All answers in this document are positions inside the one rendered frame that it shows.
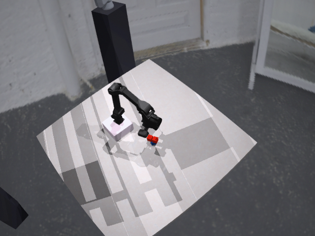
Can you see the red cube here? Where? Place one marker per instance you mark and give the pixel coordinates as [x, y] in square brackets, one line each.
[155, 140]
[149, 138]

